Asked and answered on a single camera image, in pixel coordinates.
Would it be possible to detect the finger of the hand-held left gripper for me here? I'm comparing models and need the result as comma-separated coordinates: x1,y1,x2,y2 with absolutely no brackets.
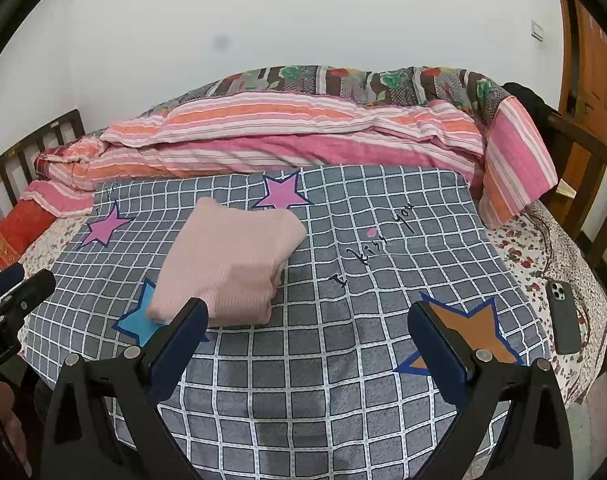
0,263,26,295
0,268,57,323

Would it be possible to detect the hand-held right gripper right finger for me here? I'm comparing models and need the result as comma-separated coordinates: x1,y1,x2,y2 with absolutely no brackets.
407,300,570,480

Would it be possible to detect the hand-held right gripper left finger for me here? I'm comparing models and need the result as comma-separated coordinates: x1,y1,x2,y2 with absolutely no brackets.
40,298,210,480

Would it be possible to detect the pink knit sweater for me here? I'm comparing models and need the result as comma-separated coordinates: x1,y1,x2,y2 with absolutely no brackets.
147,196,308,329

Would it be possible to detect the person's left forearm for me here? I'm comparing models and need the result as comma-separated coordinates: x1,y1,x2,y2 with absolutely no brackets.
0,377,37,480

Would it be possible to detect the red pillow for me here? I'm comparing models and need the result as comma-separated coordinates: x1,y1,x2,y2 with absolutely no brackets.
0,199,57,271

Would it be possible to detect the pink pillow towel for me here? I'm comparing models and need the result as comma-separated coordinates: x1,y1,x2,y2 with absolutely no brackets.
22,180,96,219

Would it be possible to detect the grey checked star blanket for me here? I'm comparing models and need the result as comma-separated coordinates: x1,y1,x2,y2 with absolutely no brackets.
21,164,552,480

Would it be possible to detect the dark smartphone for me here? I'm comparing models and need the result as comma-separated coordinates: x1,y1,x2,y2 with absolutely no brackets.
545,280,583,356

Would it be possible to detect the dark wooden headboard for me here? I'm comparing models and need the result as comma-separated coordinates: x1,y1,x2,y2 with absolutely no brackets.
0,108,87,241

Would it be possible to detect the dark wooden footboard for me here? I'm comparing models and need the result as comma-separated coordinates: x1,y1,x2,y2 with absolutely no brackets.
545,110,607,377

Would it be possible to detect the pink orange striped quilt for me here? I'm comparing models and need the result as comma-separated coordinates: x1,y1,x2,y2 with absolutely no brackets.
34,92,559,231

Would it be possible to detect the black clothing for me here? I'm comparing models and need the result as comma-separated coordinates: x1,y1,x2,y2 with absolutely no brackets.
501,81,557,127

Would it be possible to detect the brown floral quilt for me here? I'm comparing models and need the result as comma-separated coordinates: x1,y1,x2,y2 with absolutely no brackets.
91,64,514,127

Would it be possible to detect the orange wooden door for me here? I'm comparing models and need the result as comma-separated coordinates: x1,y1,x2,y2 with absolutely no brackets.
556,0,607,171

